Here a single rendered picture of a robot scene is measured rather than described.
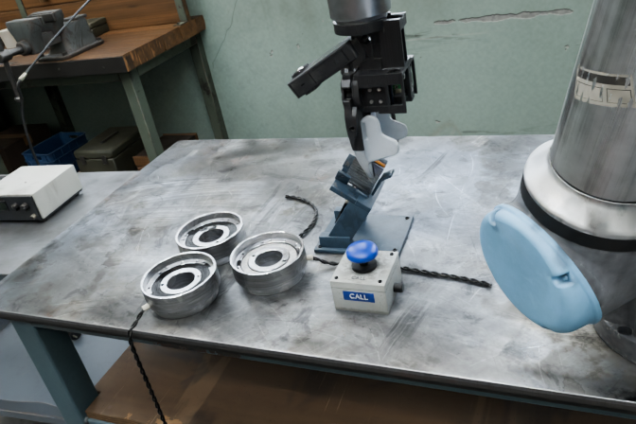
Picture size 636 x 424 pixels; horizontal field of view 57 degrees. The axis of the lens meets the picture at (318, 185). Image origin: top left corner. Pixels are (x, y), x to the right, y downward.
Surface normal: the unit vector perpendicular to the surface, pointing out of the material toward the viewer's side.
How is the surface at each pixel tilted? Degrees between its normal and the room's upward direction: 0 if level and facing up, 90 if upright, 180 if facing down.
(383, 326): 0
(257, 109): 90
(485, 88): 90
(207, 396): 0
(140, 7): 90
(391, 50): 90
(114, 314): 0
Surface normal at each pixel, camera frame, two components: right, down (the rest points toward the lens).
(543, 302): -0.87, 0.44
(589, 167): -0.73, 0.49
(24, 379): -0.18, -0.87
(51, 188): 0.94, -0.02
